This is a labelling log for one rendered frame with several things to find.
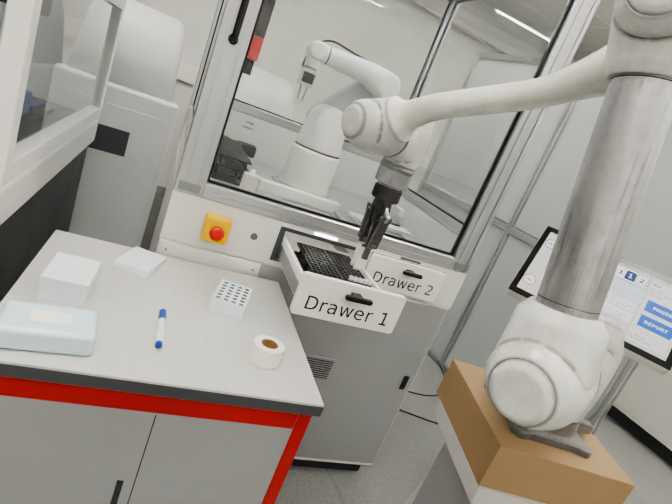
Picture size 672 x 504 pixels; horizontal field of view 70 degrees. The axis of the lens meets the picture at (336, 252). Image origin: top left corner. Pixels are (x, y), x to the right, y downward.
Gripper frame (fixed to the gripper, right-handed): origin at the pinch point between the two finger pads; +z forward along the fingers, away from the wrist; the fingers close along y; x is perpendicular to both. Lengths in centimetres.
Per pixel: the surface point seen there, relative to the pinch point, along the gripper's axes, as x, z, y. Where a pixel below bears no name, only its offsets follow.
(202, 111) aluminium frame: 48, -20, 23
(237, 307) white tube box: 29.2, 18.2, -8.2
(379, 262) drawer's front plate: -17.3, 6.6, 21.4
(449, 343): -146, 79, 127
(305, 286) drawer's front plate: 15.7, 7.8, -10.7
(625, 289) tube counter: -94, -14, -1
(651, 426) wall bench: -283, 82, 73
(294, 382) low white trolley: 17.8, 21.5, -30.6
